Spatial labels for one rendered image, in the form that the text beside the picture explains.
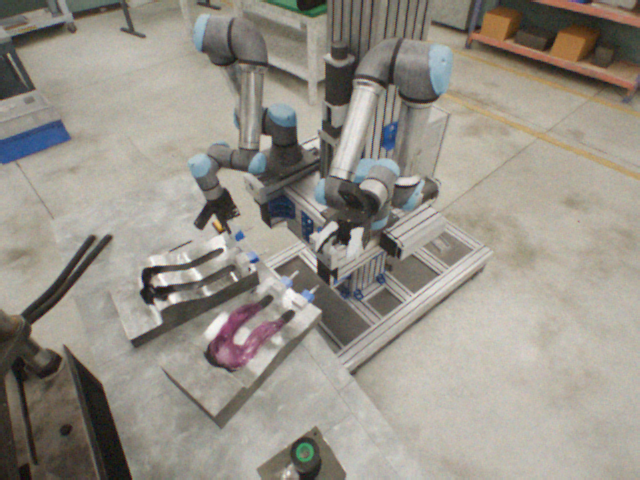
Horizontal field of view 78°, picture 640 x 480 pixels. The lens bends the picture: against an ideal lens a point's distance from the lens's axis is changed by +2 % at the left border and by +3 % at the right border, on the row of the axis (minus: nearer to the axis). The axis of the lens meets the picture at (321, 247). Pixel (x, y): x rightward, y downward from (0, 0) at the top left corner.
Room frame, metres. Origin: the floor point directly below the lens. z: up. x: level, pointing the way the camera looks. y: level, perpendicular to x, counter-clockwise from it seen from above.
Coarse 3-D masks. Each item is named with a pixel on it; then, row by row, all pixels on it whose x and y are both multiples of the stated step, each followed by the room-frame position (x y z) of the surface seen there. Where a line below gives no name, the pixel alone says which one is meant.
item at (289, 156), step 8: (272, 144) 1.48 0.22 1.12; (296, 144) 1.48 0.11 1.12; (272, 152) 1.47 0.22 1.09; (280, 152) 1.45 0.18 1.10; (288, 152) 1.45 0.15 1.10; (296, 152) 1.47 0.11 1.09; (272, 160) 1.46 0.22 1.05; (280, 160) 1.44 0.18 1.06; (288, 160) 1.44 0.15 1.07; (296, 160) 1.45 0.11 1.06
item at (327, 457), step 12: (312, 432) 0.37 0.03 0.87; (324, 444) 0.34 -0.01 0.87; (276, 456) 0.31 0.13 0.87; (288, 456) 0.31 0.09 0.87; (324, 456) 0.31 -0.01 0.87; (336, 456) 0.31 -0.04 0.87; (264, 468) 0.28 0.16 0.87; (276, 468) 0.28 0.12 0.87; (288, 468) 0.28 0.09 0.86; (324, 468) 0.28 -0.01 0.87; (336, 468) 0.28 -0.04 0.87
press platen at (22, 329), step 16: (16, 320) 0.64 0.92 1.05; (0, 336) 0.59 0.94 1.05; (16, 336) 0.59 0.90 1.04; (0, 352) 0.54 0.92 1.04; (16, 352) 0.56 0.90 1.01; (0, 368) 0.50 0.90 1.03; (0, 384) 0.45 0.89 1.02; (0, 400) 0.40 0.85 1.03; (0, 416) 0.36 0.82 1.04; (0, 432) 0.32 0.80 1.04; (0, 448) 0.28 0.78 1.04; (0, 464) 0.25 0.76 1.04; (16, 464) 0.26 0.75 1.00
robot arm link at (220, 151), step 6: (216, 144) 1.23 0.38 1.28; (222, 144) 1.24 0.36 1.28; (228, 144) 1.25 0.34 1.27; (210, 150) 1.20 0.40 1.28; (216, 150) 1.20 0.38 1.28; (222, 150) 1.20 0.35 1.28; (228, 150) 1.20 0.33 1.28; (210, 156) 1.16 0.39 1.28; (216, 156) 1.17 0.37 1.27; (222, 156) 1.18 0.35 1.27; (228, 156) 1.17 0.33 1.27; (222, 162) 1.17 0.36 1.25; (228, 162) 1.16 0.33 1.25; (228, 168) 1.17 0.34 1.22
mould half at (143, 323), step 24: (216, 240) 1.12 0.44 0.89; (144, 264) 0.95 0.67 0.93; (168, 264) 0.97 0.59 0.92; (216, 264) 0.99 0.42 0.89; (216, 288) 0.88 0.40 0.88; (240, 288) 0.91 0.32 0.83; (120, 312) 0.79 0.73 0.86; (144, 312) 0.79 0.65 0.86; (168, 312) 0.76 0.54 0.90; (192, 312) 0.80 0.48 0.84; (144, 336) 0.70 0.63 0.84
